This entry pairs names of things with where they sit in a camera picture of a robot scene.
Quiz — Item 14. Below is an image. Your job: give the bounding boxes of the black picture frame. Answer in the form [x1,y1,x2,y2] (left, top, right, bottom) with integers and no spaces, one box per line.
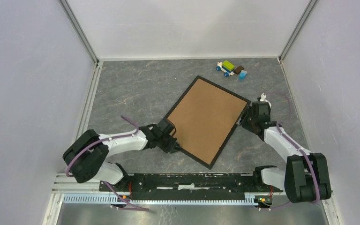
[163,75,251,170]

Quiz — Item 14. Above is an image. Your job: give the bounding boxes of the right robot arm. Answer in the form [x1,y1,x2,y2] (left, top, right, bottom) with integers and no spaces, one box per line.
[238,101,332,203]

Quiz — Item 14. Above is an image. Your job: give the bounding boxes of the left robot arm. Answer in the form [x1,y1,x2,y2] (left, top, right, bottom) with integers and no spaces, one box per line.
[62,116,181,191]

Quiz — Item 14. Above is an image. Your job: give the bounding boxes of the blue toy brick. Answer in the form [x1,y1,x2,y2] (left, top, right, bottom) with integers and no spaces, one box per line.
[238,70,247,80]

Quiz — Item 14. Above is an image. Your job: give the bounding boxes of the brown toy brick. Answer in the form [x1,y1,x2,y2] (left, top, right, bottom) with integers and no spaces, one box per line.
[233,66,244,75]

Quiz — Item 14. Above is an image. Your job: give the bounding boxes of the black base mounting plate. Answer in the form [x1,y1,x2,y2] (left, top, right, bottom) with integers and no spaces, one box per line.
[112,173,281,201]

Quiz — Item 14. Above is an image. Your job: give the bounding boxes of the toy brick car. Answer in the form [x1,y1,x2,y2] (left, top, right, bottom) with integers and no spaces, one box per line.
[216,60,235,77]

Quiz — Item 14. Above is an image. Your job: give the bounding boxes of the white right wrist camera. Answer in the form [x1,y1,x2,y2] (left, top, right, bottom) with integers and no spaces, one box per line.
[258,93,271,107]

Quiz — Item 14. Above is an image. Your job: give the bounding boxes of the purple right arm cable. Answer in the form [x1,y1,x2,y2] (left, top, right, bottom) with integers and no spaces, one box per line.
[259,90,321,212]

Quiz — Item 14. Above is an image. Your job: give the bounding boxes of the aluminium rail frame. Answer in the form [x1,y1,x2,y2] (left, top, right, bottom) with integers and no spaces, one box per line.
[42,0,342,225]

